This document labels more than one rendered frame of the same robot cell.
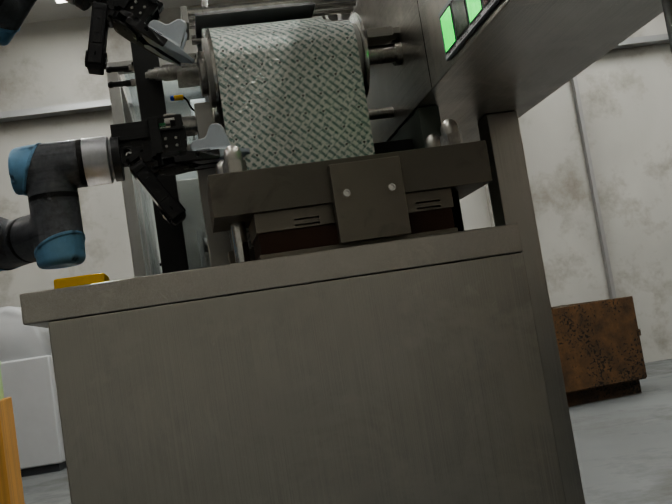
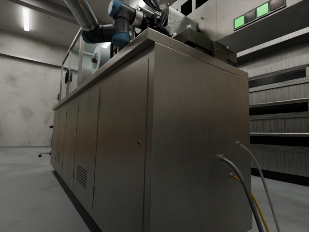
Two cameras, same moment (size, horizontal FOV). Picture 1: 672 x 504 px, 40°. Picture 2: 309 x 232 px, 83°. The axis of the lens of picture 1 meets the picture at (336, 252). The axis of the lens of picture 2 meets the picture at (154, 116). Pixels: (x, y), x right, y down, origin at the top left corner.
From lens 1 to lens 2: 93 cm
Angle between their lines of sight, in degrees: 27
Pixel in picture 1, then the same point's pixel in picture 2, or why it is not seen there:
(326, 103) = not seen: hidden behind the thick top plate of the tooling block
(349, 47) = (194, 25)
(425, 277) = (234, 77)
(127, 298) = (177, 46)
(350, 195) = (218, 50)
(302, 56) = (185, 21)
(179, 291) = (189, 52)
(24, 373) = not seen: outside the picture
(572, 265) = not seen: hidden behind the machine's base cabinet
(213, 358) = (194, 76)
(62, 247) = (125, 36)
